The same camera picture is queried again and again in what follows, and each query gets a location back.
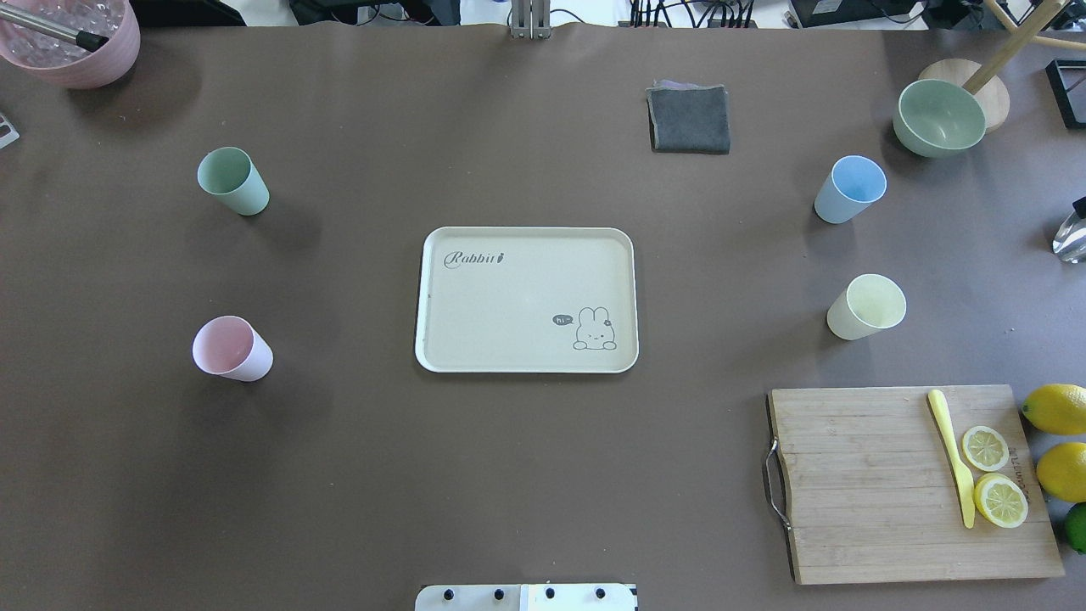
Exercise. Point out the grey object at left edge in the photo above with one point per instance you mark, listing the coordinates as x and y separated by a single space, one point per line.
8 132

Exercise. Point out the white control box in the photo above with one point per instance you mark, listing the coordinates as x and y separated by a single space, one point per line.
542 596

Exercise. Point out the round wooden stand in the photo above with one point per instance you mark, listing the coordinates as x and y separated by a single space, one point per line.
982 80

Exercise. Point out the green lime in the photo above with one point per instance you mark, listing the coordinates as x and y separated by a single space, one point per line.
1074 527

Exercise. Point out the pink bowl with ice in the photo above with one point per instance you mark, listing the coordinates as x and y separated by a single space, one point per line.
64 64

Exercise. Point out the yellow plastic knife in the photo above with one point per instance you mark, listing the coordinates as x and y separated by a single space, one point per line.
963 478

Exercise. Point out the lower lemon slice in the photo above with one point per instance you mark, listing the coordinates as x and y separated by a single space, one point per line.
1000 500

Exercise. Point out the cream yellow cup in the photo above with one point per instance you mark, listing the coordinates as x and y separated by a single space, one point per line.
869 304

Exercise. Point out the green cup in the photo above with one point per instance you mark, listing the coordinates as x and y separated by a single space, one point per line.
230 175

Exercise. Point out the upper lemon slice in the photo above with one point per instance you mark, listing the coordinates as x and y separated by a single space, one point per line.
984 448

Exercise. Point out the black frame object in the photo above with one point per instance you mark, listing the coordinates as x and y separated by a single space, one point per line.
1066 77

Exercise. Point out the pink cup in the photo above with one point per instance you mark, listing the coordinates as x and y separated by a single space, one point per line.
229 347

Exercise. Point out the wooden cutting board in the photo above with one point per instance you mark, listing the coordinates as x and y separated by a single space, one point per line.
869 496

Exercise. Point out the cream rabbit tray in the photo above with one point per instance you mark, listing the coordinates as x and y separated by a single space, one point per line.
527 299

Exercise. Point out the dark grey folded cloth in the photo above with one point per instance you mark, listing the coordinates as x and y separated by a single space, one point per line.
689 119

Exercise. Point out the blue cup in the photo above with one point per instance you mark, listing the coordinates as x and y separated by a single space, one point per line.
853 184

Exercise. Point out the lemon slice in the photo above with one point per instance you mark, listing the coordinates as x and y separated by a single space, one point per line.
984 448
1000 500

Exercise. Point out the whole lemon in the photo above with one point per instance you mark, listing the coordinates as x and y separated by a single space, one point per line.
1056 408
1061 471

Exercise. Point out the green bowl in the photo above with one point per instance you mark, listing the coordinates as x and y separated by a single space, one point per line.
936 118

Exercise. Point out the metal scoop handle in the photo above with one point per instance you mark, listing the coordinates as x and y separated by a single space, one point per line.
86 40

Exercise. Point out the upper whole lemon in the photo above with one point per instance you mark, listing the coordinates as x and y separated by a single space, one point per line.
1056 408

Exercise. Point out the lower whole lemon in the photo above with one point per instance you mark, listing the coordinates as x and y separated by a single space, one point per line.
1061 471

